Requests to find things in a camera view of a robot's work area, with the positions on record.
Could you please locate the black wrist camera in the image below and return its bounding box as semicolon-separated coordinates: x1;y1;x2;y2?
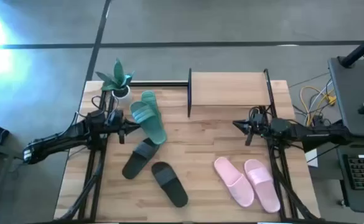
250;112;266;124
106;108;125;125

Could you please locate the pink rubber slide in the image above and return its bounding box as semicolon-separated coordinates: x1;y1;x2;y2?
243;159;281;214
213;156;255;208

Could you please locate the black table edge bar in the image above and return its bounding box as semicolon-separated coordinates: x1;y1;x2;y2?
128;80;189;87

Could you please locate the black pole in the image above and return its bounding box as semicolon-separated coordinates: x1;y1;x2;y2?
338;27;364;68

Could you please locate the artificial green plant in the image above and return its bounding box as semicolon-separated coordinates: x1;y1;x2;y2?
95;58;136;92

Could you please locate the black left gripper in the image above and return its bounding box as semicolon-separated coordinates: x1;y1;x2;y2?
105;116;141;145

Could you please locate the white cable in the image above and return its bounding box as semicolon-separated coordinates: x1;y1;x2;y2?
308;79;335;114

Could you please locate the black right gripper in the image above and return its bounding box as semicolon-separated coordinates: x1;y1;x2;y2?
232;119;272;146

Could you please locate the black rubber slide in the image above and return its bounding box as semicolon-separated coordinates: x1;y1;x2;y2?
121;138;161;180
151;161;189;208

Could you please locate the wooden shelf with black frame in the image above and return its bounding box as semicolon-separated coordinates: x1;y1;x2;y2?
187;67;278;118

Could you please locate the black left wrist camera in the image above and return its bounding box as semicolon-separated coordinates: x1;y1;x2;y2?
106;108;125;125

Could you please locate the white plant pot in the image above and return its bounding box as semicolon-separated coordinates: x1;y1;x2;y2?
111;85;133;108

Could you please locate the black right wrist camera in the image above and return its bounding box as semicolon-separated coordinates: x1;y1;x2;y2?
250;112;266;124

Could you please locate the dark grey desk top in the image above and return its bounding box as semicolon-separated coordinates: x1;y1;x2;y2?
327;55;364;139

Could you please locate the yellow cable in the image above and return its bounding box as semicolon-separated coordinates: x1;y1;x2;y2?
299;85;337;125

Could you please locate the white paper tag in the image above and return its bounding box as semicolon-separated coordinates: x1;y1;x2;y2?
304;148;319;168

